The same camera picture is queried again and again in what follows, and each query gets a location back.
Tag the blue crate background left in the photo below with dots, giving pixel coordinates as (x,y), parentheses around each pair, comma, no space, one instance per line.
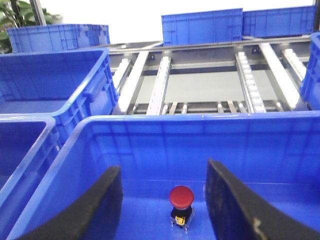
(57,37)

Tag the blue target bin right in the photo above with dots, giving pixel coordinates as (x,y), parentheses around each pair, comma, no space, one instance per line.
(276,155)

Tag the red mushroom emergency stop button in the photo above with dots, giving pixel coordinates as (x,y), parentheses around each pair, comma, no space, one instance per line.
(181,198)

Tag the blue crate background right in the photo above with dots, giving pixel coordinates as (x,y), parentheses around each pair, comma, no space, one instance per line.
(279,22)

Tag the blue crate background centre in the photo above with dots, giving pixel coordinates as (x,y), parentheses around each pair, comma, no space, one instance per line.
(202,27)

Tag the blue bin behind source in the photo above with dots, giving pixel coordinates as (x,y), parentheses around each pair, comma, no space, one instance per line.
(68,86)

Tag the blue button source bin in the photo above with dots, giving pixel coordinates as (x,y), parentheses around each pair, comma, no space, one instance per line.
(28,146)

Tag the blue crate background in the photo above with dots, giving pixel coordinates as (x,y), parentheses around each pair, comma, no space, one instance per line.
(202,27)
(279,22)
(57,37)

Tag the steel roller conveyor rack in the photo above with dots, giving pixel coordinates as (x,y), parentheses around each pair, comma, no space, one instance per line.
(256,75)

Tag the grey perforated metal post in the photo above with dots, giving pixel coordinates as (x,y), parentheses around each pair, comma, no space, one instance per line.
(38,13)

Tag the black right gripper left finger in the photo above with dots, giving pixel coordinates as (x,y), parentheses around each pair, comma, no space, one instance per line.
(95,215)

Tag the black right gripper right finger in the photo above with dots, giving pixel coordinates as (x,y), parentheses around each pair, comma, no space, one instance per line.
(237,213)

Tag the green leafy plant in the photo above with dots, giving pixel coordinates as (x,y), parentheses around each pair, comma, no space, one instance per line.
(18,14)

